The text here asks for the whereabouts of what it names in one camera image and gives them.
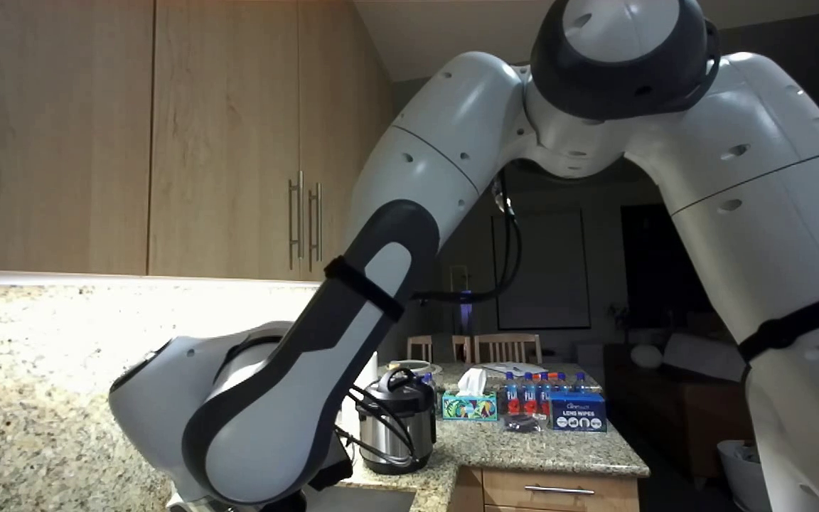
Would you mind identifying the blue printed box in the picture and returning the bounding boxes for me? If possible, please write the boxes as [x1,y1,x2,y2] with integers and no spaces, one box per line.
[549,372,610,434]

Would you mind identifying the long steel cabinet handle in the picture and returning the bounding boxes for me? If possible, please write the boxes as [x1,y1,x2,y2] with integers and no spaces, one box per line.
[303,180,324,275]
[285,174,302,274]

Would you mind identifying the white paper towel roll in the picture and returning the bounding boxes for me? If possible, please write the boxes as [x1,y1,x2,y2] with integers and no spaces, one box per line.
[350,350,381,392]

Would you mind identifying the round white pillow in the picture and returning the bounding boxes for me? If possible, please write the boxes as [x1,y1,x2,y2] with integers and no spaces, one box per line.
[629,342,667,372]

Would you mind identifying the wooden dining chair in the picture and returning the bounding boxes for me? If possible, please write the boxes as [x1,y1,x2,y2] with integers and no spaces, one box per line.
[404,332,438,363]
[471,331,545,367]
[449,332,475,367]

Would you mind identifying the dark wall window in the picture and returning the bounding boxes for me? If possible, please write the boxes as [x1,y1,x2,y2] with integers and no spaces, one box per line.
[617,198,707,322]

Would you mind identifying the red drink bottles pack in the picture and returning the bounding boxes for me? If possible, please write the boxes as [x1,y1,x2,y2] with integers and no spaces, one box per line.
[499,367,563,434]

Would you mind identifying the dark sofa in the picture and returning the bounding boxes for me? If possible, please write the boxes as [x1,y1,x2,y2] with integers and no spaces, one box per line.
[604,325,762,486]

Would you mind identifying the wooden cabinet drawers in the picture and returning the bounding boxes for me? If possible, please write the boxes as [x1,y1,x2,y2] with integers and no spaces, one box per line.
[445,464,641,512]

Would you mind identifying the wooden upper wall cabinets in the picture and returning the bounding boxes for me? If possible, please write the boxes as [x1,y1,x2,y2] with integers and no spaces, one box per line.
[0,0,404,281]

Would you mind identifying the steel drawer handle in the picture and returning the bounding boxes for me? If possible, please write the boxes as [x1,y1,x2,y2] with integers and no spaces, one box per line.
[523,484,597,497]

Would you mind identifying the grey wall picture frame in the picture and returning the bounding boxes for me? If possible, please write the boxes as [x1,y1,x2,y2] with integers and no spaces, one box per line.
[489,208,594,332]

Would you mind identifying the steel pressure cooker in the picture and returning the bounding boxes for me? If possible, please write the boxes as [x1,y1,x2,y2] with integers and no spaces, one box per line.
[350,363,440,478]

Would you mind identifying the stainless steel sink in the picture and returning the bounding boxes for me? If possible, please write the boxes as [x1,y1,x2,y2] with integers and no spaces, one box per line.
[317,480,431,512]

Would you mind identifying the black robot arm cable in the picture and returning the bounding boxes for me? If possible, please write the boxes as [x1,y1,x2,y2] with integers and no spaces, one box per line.
[331,174,528,471]

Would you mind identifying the long white pillow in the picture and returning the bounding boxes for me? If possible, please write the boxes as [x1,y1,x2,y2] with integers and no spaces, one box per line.
[661,331,747,380]

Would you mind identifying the teal tissue box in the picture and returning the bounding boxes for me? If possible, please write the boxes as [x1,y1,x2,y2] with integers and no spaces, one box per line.
[438,367,502,424]

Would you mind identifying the blue glowing small device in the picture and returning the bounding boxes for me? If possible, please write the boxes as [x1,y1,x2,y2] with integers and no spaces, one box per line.
[454,281,479,325]

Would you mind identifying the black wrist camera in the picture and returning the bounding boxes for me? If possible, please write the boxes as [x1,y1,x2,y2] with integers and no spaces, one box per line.
[303,451,354,495]

